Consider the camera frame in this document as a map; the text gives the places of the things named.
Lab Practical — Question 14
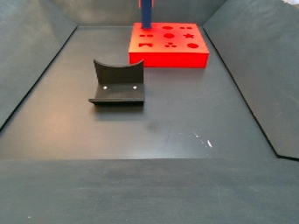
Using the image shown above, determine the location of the black curved holder bracket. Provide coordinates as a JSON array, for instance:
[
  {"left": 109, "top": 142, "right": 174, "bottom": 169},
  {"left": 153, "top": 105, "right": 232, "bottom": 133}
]
[{"left": 87, "top": 60, "right": 145, "bottom": 105}]

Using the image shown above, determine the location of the red shape-sorter block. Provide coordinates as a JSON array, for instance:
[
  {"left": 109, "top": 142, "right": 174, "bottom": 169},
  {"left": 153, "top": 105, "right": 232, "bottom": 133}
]
[{"left": 128, "top": 23, "right": 209, "bottom": 68}]

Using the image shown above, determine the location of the blue rectangular peg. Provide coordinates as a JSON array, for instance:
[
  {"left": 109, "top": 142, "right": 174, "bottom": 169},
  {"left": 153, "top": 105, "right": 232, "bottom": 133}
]
[{"left": 140, "top": 0, "right": 152, "bottom": 29}]

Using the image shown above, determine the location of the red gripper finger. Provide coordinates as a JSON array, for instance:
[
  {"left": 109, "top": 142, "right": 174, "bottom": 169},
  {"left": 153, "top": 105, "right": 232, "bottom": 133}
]
[{"left": 137, "top": 0, "right": 154, "bottom": 8}]

